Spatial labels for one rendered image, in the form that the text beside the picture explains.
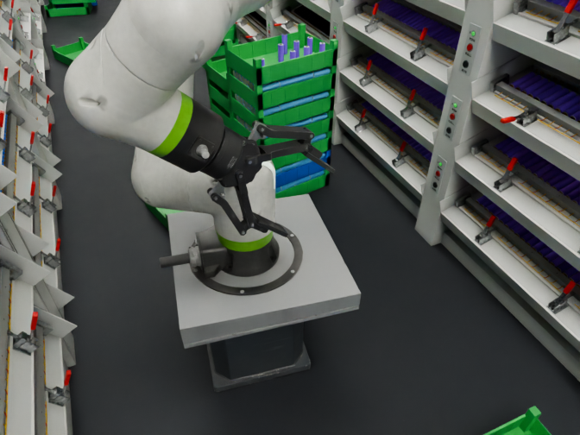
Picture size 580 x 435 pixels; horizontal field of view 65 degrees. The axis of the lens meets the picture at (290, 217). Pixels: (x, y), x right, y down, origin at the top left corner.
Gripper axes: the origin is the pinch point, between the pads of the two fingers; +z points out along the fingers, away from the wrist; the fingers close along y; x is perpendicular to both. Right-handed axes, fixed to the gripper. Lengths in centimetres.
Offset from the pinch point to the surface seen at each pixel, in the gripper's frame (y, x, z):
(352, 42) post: 44, 95, 55
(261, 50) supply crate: 21, 87, 22
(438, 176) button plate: 20, 31, 66
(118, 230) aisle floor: -57, 83, 12
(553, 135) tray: 40, 1, 50
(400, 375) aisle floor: -27, -5, 58
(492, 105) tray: 41, 18, 48
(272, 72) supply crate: 16, 67, 18
